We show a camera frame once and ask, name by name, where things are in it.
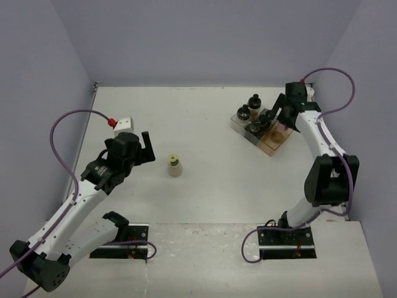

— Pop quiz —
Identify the black cap bottle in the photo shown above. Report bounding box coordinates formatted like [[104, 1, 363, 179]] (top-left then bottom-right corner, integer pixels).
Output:
[[258, 114, 270, 129]]

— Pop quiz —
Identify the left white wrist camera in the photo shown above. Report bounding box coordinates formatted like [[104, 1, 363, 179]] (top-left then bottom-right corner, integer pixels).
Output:
[[113, 117, 134, 137]]

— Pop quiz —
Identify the large white salt jar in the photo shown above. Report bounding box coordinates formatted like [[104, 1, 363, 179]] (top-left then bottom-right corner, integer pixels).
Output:
[[236, 104, 251, 122]]

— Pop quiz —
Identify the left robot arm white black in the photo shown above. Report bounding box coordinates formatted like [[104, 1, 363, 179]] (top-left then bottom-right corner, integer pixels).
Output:
[[9, 132, 155, 292]]

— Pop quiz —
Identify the pink lid spice jar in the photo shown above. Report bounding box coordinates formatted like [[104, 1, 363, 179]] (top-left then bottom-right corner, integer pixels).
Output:
[[270, 124, 289, 144]]

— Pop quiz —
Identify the black grinder pepper bottle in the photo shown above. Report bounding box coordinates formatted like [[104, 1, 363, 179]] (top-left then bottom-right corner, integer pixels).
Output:
[[249, 119, 262, 135]]

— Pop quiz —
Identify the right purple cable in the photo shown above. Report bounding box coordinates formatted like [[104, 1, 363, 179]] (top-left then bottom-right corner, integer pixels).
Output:
[[241, 67, 356, 264]]

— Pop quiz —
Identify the brown spice jar black lid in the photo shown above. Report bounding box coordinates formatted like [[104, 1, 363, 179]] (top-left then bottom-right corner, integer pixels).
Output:
[[248, 94, 262, 121]]

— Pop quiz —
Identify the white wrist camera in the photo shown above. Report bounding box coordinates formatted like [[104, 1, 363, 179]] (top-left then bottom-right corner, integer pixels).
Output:
[[113, 117, 134, 137], [305, 83, 315, 102]]

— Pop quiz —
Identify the clear tiered organizer tray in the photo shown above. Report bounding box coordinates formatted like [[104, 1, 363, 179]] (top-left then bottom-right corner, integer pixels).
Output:
[[230, 114, 293, 156]]

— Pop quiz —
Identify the yellow lid spice jar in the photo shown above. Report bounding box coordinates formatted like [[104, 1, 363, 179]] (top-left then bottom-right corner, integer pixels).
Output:
[[167, 153, 183, 178]]

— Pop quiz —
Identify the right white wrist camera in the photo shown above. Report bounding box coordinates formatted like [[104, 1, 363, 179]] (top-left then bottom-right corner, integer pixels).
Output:
[[305, 83, 315, 102]]

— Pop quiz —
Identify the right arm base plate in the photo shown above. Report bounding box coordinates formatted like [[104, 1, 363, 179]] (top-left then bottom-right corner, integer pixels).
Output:
[[257, 227, 317, 260]]

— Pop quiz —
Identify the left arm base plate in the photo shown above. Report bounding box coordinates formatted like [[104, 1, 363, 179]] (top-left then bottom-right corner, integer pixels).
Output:
[[89, 223, 149, 260]]

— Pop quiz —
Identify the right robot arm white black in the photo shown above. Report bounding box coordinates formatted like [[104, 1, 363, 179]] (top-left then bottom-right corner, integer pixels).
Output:
[[270, 82, 359, 244]]

